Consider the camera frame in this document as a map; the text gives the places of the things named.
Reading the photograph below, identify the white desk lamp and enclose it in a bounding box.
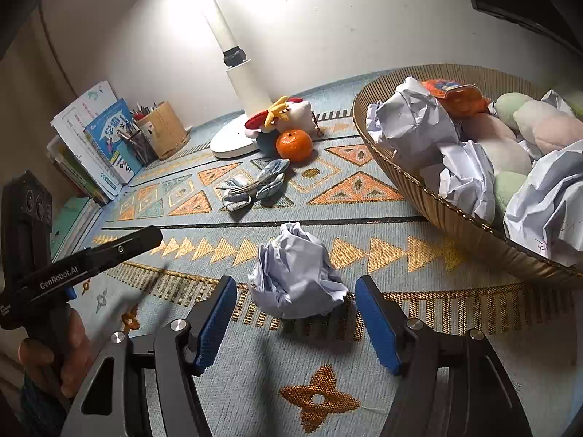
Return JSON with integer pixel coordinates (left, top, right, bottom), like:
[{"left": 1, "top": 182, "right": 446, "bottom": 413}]
[{"left": 82, "top": 0, "right": 278, "bottom": 160}]

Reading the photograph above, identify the person's left hand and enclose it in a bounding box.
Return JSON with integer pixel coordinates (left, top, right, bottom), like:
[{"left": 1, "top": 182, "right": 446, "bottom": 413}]
[{"left": 18, "top": 312, "right": 94, "bottom": 399}]

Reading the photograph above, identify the person's left forearm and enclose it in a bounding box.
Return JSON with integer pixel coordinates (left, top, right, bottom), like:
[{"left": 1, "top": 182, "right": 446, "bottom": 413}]
[{"left": 0, "top": 373, "right": 74, "bottom": 437}]

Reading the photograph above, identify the orange pouch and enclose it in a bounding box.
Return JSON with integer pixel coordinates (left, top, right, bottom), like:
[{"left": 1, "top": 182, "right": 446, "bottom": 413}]
[{"left": 420, "top": 79, "right": 493, "bottom": 118}]

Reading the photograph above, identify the black mesh pen holder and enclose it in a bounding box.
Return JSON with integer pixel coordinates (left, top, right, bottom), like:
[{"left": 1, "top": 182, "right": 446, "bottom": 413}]
[{"left": 128, "top": 134, "right": 160, "bottom": 165}]

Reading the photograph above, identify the bamboo pen holder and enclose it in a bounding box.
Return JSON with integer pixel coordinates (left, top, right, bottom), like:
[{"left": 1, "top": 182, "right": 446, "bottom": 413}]
[{"left": 137, "top": 101, "right": 189, "bottom": 160}]

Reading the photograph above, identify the stack of teal workbooks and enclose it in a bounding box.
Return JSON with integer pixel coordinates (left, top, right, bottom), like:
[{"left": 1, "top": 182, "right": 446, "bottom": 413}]
[{"left": 50, "top": 196, "right": 103, "bottom": 260}]

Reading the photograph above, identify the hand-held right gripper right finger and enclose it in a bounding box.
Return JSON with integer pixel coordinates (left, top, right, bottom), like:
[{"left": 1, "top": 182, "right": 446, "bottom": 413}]
[{"left": 354, "top": 275, "right": 533, "bottom": 437}]

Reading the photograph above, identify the row of upright books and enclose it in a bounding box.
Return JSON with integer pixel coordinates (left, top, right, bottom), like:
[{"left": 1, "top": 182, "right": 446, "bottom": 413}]
[{"left": 46, "top": 81, "right": 144, "bottom": 205}]

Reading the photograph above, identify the mandarin orange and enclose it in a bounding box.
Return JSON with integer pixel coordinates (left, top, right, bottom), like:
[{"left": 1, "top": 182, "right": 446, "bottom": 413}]
[{"left": 275, "top": 129, "right": 315, "bottom": 163}]

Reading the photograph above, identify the brown woven basket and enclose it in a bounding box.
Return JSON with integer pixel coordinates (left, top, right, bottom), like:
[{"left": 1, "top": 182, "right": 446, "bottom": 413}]
[{"left": 353, "top": 64, "right": 583, "bottom": 283}]

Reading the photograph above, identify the patterned woven table mat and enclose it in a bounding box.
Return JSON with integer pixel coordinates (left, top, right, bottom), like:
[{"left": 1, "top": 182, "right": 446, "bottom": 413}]
[{"left": 50, "top": 70, "right": 583, "bottom": 437}]

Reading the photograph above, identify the white cat plush toy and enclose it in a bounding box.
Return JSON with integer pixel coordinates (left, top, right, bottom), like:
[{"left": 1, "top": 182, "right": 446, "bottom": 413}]
[{"left": 257, "top": 97, "right": 325, "bottom": 153}]

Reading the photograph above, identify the bunch of pens and pencils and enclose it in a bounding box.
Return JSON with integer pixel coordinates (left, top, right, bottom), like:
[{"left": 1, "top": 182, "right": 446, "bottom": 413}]
[{"left": 116, "top": 102, "right": 165, "bottom": 144}]

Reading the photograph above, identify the white paper ball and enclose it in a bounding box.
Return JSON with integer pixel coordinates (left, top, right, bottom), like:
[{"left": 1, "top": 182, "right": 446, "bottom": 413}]
[
  {"left": 503, "top": 140, "right": 583, "bottom": 267},
  {"left": 541, "top": 88, "right": 577, "bottom": 117},
  {"left": 247, "top": 221, "right": 349, "bottom": 320},
  {"left": 419, "top": 141, "right": 496, "bottom": 224},
  {"left": 365, "top": 76, "right": 461, "bottom": 161}
]

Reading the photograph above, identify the pastel dumpling plush toy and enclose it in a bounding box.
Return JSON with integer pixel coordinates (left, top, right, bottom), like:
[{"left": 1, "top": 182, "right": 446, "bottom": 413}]
[
  {"left": 460, "top": 114, "right": 533, "bottom": 219},
  {"left": 494, "top": 92, "right": 583, "bottom": 158}
]

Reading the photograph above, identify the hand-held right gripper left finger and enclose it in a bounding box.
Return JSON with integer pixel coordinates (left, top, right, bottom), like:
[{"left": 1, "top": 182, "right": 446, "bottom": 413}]
[{"left": 59, "top": 275, "right": 238, "bottom": 437}]

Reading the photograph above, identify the red fries plush toy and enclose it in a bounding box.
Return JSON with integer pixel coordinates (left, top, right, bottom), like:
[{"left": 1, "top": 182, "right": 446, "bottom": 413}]
[{"left": 245, "top": 95, "right": 292, "bottom": 137}]

